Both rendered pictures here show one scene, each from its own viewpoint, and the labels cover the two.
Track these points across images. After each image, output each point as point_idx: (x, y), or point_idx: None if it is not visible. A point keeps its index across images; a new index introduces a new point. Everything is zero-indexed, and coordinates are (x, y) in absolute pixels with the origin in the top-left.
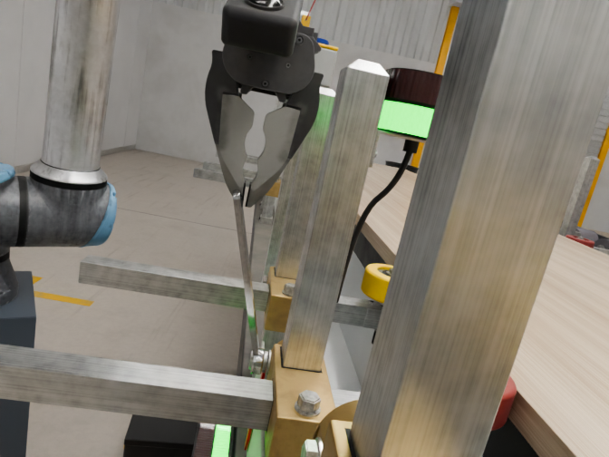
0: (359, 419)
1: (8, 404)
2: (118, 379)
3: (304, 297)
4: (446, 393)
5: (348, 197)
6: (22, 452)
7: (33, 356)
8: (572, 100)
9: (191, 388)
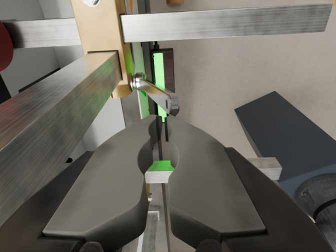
0: None
1: (266, 145)
2: (228, 10)
3: (93, 65)
4: None
5: (1, 113)
6: (250, 133)
7: (289, 21)
8: None
9: (177, 13)
